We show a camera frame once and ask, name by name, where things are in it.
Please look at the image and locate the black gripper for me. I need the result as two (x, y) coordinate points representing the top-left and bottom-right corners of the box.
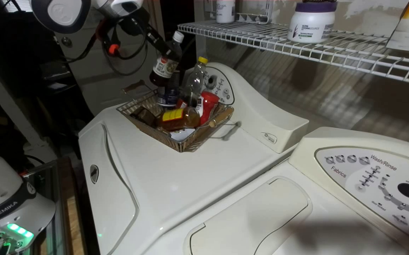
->
(117, 5), (176, 62)

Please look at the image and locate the brown syrup bottle white cap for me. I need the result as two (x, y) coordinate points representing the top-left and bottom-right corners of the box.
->
(147, 29), (186, 90)

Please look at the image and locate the blue labelled tin can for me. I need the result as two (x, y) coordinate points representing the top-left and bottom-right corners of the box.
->
(157, 83), (182, 107)

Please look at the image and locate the red plastic bottle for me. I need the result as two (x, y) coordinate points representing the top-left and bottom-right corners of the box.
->
(198, 90), (220, 122)

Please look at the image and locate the white panel door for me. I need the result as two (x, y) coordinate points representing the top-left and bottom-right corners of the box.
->
(49, 0), (169, 116)

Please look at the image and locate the white paper piece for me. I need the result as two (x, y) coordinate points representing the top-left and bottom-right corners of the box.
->
(168, 127), (196, 143)

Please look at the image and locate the wicker basket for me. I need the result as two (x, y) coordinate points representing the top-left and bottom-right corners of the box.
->
(116, 88), (236, 153)

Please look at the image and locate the grey metal bar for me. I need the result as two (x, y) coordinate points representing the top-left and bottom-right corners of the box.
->
(220, 120), (241, 141)

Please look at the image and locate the white washing machine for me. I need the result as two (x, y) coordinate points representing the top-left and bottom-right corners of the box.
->
(76, 61), (311, 255)

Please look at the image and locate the white jar purple lid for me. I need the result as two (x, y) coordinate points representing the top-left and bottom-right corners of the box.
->
(287, 0), (338, 44)

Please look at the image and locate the white dryer machine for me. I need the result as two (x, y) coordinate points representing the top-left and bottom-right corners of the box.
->
(141, 124), (409, 255)

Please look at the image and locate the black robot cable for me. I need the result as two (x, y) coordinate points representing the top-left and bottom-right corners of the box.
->
(65, 17), (149, 78)

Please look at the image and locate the small white wire rack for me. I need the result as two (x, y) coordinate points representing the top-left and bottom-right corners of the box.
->
(234, 0), (281, 25)

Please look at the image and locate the grey metal frame post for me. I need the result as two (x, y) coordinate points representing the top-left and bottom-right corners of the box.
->
(0, 49), (50, 158)

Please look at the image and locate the white wire shelf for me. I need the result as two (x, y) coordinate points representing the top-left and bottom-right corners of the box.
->
(176, 20), (409, 89)

